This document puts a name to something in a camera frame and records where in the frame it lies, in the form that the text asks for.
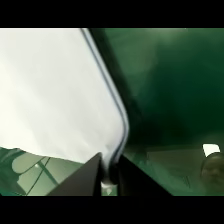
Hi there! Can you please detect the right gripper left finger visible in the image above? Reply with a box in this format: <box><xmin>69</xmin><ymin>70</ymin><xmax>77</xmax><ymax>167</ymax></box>
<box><xmin>46</xmin><ymin>152</ymin><xmax>103</xmax><ymax>197</ymax></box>

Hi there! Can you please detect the white garment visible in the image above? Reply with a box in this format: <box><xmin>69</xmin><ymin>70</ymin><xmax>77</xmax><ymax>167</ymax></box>
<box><xmin>0</xmin><ymin>27</ymin><xmax>131</xmax><ymax>187</ymax></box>

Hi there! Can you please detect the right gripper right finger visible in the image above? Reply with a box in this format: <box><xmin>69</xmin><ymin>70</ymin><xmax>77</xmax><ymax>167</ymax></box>
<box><xmin>116</xmin><ymin>154</ymin><xmax>175</xmax><ymax>197</ymax></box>

